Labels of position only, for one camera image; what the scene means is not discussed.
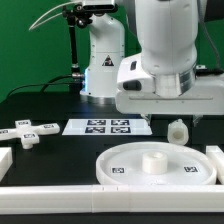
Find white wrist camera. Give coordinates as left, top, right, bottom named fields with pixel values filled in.
left=117, top=54, right=155, bottom=93

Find white round table top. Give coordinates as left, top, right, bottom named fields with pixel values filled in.
left=96, top=142, right=217, bottom=185

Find white right block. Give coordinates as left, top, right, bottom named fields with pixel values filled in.
left=206, top=146, right=224, bottom=185

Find white cross-shaped table base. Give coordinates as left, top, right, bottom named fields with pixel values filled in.
left=0, top=120, right=60, bottom=149

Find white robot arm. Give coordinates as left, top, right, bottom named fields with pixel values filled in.
left=81, top=0, right=224, bottom=117

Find black cable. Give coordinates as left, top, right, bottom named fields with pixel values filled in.
left=6, top=74, right=84, bottom=98

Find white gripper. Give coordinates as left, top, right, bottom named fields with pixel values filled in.
left=115, top=73, right=224, bottom=127

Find white marker sheet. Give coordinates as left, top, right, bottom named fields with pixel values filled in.
left=63, top=119, right=152, bottom=136

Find white cable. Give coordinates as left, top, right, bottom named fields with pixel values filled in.
left=28, top=0, right=84, bottom=32

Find white block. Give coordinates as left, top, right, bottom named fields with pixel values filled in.
left=206, top=146, right=224, bottom=185
left=0, top=147, right=13, bottom=181

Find white front rail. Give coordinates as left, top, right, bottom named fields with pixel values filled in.
left=0, top=185, right=224, bottom=215

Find white left block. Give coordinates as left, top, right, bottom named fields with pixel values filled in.
left=0, top=147, right=13, bottom=181

